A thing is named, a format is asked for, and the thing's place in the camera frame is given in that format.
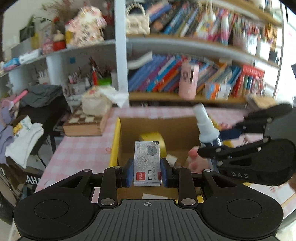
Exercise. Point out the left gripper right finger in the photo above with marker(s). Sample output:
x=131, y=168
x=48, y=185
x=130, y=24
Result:
x=181, y=179

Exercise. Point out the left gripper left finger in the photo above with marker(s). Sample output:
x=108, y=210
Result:
x=114, y=178

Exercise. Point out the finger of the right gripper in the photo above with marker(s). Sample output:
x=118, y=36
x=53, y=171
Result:
x=224, y=152
x=256, y=122

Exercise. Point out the white spray bottle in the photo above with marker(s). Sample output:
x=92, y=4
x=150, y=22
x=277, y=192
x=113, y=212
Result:
x=209, y=135

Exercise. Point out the pink plush pig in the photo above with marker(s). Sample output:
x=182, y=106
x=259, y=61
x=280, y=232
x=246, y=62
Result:
x=196, y=163

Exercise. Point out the beige eraser block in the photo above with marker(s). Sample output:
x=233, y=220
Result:
x=171, y=159

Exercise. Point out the staples box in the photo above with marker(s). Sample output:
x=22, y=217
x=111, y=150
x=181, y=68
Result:
x=147, y=170

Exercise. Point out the yellow tape roll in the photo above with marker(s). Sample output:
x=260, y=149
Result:
x=153, y=141

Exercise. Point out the yellow cardboard box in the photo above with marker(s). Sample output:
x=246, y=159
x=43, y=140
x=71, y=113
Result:
x=175, y=136

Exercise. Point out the red dictionary book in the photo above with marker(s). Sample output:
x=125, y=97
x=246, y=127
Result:
x=252, y=81

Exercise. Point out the orange white box upper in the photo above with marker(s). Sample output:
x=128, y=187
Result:
x=217, y=91

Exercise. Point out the white pen holder box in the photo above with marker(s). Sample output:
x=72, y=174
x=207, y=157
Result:
x=263, y=49

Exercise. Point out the white wooden bookshelf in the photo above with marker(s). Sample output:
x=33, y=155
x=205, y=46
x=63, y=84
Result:
x=88, y=38

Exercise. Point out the tissue box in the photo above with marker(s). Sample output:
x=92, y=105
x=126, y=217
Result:
x=98, y=100

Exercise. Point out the pink cylindrical dispenser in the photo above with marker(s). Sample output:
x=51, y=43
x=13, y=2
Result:
x=188, y=81

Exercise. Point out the pile of clothes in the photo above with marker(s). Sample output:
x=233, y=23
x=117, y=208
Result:
x=27, y=119

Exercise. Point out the white quilted handbag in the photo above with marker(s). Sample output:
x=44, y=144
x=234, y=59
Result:
x=137, y=24

